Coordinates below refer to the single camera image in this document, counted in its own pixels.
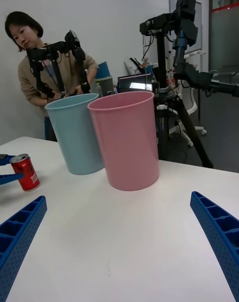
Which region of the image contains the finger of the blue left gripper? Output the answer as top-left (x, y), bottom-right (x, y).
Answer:
top-left (0, 173), bottom-right (24, 186)
top-left (0, 154), bottom-right (16, 167)

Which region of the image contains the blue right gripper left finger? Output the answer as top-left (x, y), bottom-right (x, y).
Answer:
top-left (0, 195), bottom-right (48, 302)

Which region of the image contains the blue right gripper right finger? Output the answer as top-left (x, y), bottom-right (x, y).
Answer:
top-left (190, 191), bottom-right (239, 302)

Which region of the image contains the red drink can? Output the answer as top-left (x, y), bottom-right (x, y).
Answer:
top-left (9, 153), bottom-right (40, 192)

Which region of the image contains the person's left hand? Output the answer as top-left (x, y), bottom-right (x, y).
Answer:
top-left (67, 84), bottom-right (84, 96)

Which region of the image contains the pale blue plastic bin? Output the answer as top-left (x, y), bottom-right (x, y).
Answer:
top-left (44, 93), bottom-right (106, 176)

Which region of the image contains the person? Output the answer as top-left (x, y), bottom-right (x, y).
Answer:
top-left (4, 10), bottom-right (99, 142)

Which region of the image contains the black tripod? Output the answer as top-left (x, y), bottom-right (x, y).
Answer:
top-left (151, 31), bottom-right (215, 169)
top-left (50, 57), bottom-right (67, 99)

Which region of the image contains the pink plastic bin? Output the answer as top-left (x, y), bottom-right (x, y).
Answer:
top-left (87, 91), bottom-right (160, 192)

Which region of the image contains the grey plastic bin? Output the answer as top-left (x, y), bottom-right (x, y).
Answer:
top-left (95, 76), bottom-right (115, 96)

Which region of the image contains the white office chair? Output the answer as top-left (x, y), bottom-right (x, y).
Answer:
top-left (168, 79), bottom-right (208, 148)

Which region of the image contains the black laptop screen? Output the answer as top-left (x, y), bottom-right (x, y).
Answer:
top-left (117, 73), bottom-right (153, 94)

